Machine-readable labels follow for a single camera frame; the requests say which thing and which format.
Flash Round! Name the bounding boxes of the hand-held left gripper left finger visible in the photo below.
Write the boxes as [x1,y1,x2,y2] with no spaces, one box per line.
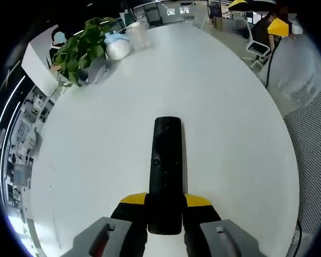
[60,191,150,257]

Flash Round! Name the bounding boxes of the potted green plant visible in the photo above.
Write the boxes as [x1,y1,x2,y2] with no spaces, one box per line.
[49,17,119,88]

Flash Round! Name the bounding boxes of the black remote control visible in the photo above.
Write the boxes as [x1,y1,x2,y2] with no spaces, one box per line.
[147,116,189,236]

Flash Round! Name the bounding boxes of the clear plastic cup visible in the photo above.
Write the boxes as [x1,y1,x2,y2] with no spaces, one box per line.
[125,21,152,52]

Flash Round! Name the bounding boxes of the white mesh chair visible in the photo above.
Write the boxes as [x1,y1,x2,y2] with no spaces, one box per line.
[256,32,321,257]

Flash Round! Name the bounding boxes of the white spray bottle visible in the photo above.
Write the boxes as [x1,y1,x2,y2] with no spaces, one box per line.
[103,30,132,61]

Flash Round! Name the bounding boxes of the black cable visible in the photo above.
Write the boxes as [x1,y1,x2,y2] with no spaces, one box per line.
[264,35,282,89]

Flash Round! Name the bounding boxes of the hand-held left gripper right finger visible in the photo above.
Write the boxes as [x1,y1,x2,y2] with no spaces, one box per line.
[182,192,263,257]

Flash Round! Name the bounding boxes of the display shelves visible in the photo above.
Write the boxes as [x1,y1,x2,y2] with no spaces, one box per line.
[0,87,57,216]

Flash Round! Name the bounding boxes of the white office chair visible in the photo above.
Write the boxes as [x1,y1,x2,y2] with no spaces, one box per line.
[245,20,271,72]

